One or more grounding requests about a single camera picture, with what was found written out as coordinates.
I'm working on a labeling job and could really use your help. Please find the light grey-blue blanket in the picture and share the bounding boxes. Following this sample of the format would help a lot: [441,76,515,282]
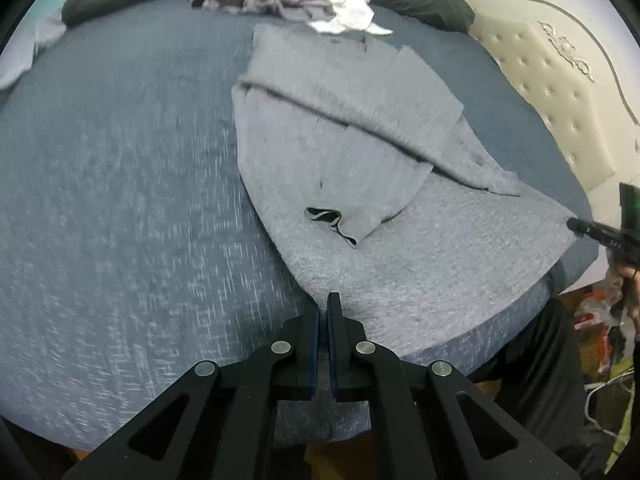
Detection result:
[0,7,68,91]

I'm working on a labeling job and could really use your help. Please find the bed with blue patterned sheet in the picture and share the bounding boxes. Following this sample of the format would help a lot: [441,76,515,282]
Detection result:
[0,0,601,453]

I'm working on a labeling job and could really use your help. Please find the cream tufted headboard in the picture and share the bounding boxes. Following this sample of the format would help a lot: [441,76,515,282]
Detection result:
[457,0,640,193]

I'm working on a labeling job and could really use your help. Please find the white cable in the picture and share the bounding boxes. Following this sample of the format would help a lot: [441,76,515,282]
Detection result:
[582,375,636,433]

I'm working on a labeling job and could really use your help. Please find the person's dark trousers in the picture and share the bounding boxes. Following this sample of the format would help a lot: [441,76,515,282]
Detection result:
[465,270,640,480]

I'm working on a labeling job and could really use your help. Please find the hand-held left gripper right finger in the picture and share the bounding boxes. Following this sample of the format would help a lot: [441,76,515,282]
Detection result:
[327,291,581,480]

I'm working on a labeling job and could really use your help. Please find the person's right hand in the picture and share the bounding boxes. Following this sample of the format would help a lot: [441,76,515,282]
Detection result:
[605,260,640,321]

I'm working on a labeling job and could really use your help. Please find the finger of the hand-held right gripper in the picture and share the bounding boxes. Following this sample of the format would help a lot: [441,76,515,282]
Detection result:
[566,216,626,251]

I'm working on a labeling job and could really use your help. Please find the grey knit sweater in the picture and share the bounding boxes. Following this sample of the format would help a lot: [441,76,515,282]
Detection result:
[231,22,576,356]

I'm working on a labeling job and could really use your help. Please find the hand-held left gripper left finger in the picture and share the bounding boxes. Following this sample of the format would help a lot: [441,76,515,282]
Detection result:
[62,302,321,480]

